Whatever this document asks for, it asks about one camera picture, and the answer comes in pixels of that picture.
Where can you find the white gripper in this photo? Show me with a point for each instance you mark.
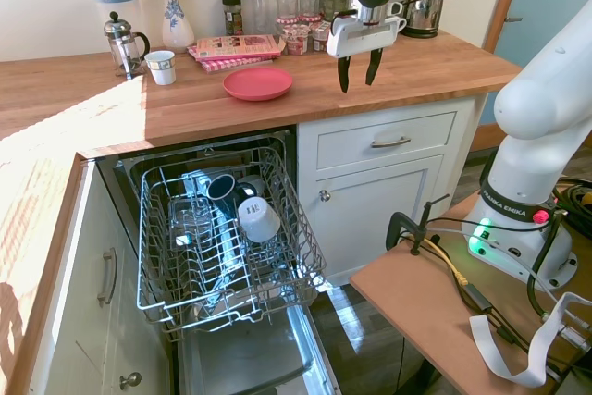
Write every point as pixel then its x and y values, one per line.
pixel 361 36

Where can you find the pink plate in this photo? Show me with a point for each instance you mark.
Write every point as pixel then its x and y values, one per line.
pixel 257 84

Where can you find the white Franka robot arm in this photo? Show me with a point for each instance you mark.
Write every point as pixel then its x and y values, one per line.
pixel 532 103

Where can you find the dishwasher with open door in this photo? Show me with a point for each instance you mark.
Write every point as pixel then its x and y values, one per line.
pixel 250 358

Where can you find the white teacup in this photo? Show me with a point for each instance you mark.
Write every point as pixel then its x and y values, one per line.
pixel 398 24
pixel 395 8

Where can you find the white drawer front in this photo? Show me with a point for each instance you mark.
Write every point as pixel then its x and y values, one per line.
pixel 351 136

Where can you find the stainless steel kettle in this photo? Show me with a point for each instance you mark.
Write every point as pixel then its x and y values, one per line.
pixel 423 11

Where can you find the clear bottle with green lid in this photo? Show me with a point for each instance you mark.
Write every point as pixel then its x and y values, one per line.
pixel 260 8

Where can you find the pink printed box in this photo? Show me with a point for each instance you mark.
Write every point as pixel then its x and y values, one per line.
pixel 238 45

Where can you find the round metal door knob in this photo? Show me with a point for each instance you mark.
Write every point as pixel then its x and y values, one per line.
pixel 324 194

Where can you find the spice jar with dark lid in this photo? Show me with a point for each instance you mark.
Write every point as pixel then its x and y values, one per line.
pixel 232 16

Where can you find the red gingham cloth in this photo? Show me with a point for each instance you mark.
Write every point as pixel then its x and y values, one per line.
pixel 217 63

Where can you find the plain white mug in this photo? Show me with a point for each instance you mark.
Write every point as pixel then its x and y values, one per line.
pixel 253 182

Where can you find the black screw clamp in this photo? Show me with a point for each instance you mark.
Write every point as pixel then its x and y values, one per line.
pixel 398 224

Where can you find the white cabinet door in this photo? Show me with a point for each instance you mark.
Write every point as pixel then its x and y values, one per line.
pixel 370 228

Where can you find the white mug with printed base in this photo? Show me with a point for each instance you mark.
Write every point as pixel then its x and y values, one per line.
pixel 258 219

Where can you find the navy blue mug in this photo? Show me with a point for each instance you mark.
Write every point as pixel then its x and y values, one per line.
pixel 221 188

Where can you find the white vase with blue flowers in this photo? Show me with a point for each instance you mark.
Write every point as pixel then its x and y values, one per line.
pixel 176 20

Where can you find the frosted glass door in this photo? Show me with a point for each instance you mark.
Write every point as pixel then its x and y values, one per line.
pixel 536 6

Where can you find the white cup with printed band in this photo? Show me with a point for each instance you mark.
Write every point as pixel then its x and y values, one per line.
pixel 162 69

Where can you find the clear glass container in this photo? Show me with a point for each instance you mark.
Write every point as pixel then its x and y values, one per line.
pixel 185 224

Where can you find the red emergency knob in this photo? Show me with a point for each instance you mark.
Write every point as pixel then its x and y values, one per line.
pixel 540 217

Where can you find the glass french press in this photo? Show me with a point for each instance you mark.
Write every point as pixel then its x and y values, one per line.
pixel 122 50

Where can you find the water jug with blue lid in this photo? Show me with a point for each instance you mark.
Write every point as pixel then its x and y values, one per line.
pixel 113 2

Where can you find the white corner cabinet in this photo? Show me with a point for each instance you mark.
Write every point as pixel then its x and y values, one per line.
pixel 83 321

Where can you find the round metal cabinet knob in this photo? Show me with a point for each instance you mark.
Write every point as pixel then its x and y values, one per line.
pixel 130 381

